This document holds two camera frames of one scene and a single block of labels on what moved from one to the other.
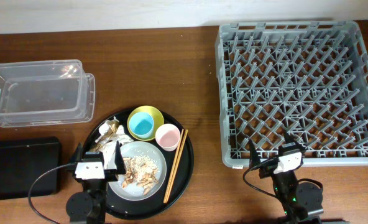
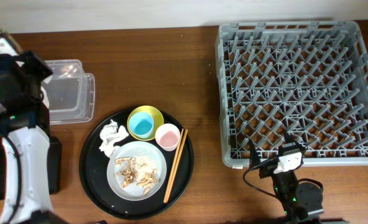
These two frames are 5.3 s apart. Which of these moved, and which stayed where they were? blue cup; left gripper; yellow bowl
Moved: left gripper
Stayed: yellow bowl; blue cup
